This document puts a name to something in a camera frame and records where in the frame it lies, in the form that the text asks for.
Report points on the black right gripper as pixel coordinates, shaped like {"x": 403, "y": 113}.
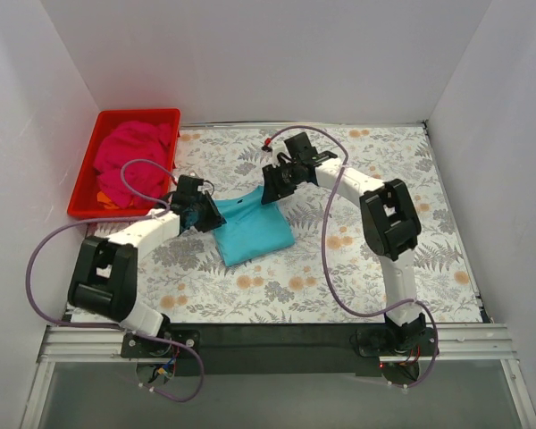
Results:
{"x": 276, "y": 183}

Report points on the red plastic bin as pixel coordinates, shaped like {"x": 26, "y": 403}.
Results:
{"x": 83, "y": 203}

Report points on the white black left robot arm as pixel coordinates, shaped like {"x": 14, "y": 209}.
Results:
{"x": 105, "y": 277}

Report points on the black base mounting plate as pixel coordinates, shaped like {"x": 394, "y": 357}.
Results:
{"x": 229, "y": 349}

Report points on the turquoise t shirt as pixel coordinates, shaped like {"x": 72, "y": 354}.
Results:
{"x": 252, "y": 229}

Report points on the orange cloth in bin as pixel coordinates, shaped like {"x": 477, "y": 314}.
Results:
{"x": 105, "y": 202}

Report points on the magenta t shirt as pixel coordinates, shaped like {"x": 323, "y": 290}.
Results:
{"x": 128, "y": 158}

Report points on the floral patterned table mat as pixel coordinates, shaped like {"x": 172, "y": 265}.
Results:
{"x": 329, "y": 273}

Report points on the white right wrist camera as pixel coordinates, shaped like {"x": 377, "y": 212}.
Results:
{"x": 274, "y": 149}

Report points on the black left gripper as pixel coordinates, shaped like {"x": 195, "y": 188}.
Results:
{"x": 205, "y": 213}

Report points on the aluminium frame rail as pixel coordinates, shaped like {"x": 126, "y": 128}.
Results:
{"x": 279, "y": 376}

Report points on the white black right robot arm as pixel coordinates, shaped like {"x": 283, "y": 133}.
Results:
{"x": 391, "y": 228}

